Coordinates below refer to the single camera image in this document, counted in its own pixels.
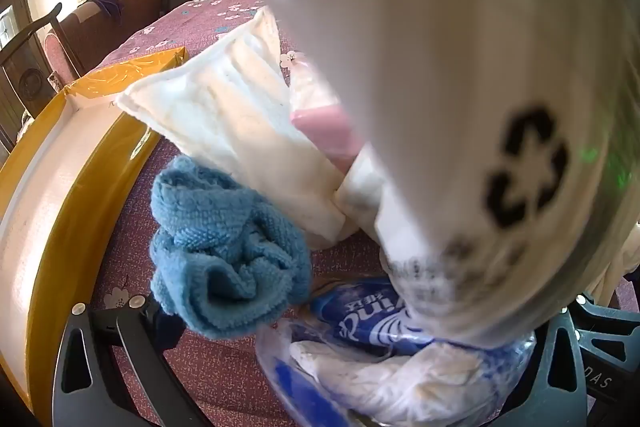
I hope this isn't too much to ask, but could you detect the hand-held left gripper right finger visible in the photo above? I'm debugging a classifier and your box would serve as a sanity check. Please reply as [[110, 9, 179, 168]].
[[500, 307, 588, 427]]

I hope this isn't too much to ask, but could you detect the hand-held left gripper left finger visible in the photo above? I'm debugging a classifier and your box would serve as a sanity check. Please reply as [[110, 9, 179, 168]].
[[52, 297, 211, 427]]

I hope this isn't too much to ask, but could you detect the blue towel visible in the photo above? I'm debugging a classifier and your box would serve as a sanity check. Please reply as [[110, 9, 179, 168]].
[[149, 155, 313, 340]]

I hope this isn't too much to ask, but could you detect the yellow box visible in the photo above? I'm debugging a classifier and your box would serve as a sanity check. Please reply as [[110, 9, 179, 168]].
[[0, 47, 188, 427]]

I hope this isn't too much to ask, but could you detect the bagged blue tissue pack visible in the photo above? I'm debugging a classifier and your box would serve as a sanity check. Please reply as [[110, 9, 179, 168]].
[[255, 274, 538, 427]]

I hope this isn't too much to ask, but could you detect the white plastic bag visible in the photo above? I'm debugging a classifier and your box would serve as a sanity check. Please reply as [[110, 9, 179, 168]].
[[220, 0, 640, 348]]

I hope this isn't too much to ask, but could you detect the white folded cloth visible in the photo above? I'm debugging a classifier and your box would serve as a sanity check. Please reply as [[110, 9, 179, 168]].
[[334, 144, 401, 240], [114, 7, 351, 250]]

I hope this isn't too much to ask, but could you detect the pink sponge pack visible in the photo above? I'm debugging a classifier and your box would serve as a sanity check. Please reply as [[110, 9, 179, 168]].
[[287, 57, 363, 175]]

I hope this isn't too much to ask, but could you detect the purple floral tablecloth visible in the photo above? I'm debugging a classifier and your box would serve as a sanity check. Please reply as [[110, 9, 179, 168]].
[[80, 0, 640, 427]]

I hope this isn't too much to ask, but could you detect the dark wooden chair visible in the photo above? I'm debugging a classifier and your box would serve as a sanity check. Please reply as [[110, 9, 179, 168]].
[[0, 2, 86, 128]]

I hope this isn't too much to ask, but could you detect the brown upholstered armchair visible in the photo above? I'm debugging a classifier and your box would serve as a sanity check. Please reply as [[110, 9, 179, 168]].
[[55, 0, 168, 78]]

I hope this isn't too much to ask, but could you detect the wooden door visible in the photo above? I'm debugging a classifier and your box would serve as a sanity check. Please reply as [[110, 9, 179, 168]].
[[0, 0, 31, 148]]

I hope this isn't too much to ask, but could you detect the purple cloth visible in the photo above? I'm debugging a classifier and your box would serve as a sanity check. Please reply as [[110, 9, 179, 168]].
[[90, 0, 123, 25]]

